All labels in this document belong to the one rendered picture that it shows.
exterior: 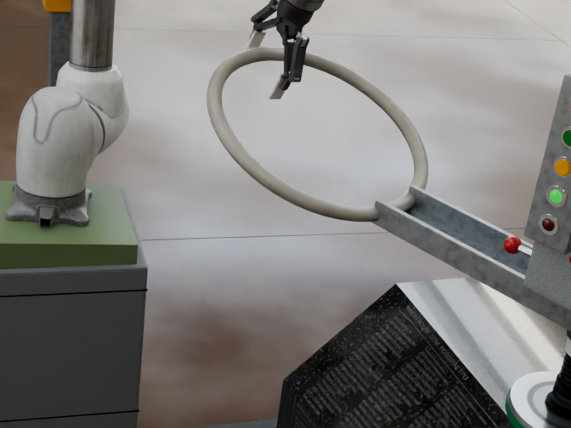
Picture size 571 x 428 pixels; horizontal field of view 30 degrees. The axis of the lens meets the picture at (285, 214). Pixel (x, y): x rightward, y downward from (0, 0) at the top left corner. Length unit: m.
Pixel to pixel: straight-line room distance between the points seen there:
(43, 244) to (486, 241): 0.93
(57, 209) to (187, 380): 1.12
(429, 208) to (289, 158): 2.79
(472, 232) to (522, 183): 2.98
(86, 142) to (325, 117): 3.09
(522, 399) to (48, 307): 1.04
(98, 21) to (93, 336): 0.71
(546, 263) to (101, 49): 1.19
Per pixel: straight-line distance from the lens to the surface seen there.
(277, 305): 3.77
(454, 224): 2.09
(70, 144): 2.36
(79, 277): 2.36
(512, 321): 2.35
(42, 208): 2.40
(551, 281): 1.82
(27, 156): 2.39
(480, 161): 5.18
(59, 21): 3.35
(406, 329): 2.30
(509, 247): 1.87
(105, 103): 2.51
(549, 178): 1.74
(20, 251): 2.33
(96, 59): 2.51
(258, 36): 2.36
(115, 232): 2.40
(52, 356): 2.47
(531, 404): 2.01
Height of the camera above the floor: 2.03
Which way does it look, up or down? 28 degrees down
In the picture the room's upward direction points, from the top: 8 degrees clockwise
